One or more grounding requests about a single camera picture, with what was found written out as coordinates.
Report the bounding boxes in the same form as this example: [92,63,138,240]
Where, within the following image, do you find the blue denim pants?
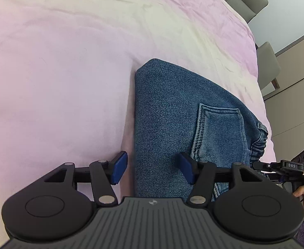
[135,59,268,199]

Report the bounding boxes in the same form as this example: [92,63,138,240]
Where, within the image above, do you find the beige wardrobe cabinet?
[263,36,304,162]

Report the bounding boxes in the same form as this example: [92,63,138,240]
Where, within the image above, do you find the beige chair beside bed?
[257,42,281,89]

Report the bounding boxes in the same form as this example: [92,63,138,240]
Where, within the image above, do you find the pink floral bed cover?
[0,0,269,246]

